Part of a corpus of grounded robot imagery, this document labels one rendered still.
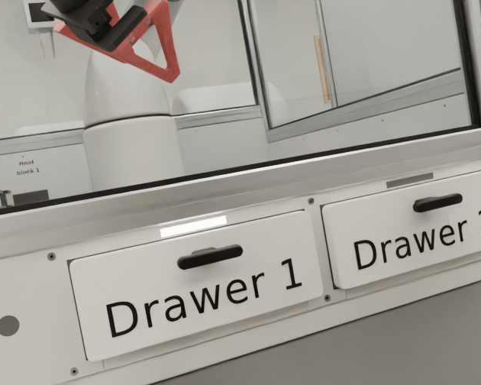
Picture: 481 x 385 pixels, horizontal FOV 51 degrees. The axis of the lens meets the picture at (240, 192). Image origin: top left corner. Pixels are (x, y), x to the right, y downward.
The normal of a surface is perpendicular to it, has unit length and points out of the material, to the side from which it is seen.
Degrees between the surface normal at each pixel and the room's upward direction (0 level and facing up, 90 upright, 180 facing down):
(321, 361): 90
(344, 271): 90
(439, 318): 90
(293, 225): 90
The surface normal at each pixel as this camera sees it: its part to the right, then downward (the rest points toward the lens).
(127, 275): 0.34, -0.01
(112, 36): -0.48, -0.53
